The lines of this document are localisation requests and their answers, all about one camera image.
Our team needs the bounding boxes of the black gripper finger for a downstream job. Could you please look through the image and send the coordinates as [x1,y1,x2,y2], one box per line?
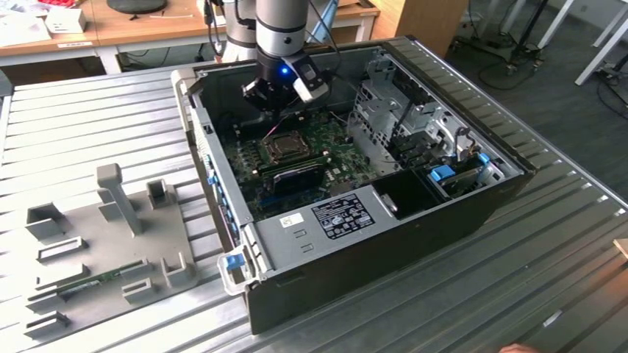
[240,80,281,115]
[273,87,301,115]

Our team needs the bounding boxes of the wire locking lever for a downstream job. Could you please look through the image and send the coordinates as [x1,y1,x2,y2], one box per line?
[265,115,286,140]

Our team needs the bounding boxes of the metal socket cover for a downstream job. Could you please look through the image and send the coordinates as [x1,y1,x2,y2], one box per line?
[262,129,310,166]

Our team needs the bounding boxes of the CPU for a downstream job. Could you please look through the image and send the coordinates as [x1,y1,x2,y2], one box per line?
[273,136,301,157]

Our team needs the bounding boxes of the CPU socket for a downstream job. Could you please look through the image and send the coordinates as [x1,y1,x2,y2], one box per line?
[261,129,318,167]

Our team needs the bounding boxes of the green RAM stick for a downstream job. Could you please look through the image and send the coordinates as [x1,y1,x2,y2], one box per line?
[50,261,146,299]
[257,156,329,178]

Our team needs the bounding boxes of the metal drive cage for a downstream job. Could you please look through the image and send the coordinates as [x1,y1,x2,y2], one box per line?
[348,49,474,174]

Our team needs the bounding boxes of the green motherboard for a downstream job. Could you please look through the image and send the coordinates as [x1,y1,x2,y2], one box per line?
[217,108,381,221]

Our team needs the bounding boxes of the black graphics card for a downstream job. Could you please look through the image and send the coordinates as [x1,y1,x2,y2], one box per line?
[270,165,325,196]

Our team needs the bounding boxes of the wooden desk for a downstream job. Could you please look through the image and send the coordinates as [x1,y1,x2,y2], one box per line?
[0,0,381,76]

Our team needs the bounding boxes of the black round pad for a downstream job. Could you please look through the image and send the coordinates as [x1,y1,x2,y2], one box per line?
[105,0,169,15]

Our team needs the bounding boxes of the wooden cabinet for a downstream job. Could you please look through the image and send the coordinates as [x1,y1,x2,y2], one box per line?
[372,0,468,59]

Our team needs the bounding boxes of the hard disk in blue carrier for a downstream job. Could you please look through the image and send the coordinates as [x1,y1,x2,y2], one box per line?
[425,165,485,200]

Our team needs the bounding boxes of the grey power supply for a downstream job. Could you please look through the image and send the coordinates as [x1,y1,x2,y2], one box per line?
[250,183,401,282]

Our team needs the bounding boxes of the white cardboard box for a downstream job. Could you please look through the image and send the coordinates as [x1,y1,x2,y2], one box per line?
[42,7,88,35]

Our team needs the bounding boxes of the blue case latch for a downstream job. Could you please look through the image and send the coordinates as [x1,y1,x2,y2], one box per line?
[222,253,245,273]

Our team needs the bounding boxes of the grey parts rack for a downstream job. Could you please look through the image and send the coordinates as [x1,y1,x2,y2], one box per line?
[21,163,200,341]

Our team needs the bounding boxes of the black PC case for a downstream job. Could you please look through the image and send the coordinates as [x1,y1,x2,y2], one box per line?
[169,35,538,335]

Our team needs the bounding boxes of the black wheeled stand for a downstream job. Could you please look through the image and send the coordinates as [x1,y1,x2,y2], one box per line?
[500,0,549,73]

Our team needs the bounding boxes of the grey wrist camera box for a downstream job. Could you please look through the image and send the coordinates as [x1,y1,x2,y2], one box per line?
[292,54,330,104]

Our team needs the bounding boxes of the black cable orange plug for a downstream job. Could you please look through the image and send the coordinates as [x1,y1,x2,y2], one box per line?
[198,0,229,63]

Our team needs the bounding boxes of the grey ribbon wire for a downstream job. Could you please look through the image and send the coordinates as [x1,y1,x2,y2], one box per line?
[342,108,358,148]

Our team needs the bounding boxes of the grey wire red plugs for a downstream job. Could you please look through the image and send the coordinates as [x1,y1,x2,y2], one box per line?
[453,126,485,163]

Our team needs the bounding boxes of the white desk frame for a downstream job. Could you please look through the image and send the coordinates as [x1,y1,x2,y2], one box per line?
[573,21,628,86]
[537,0,576,49]

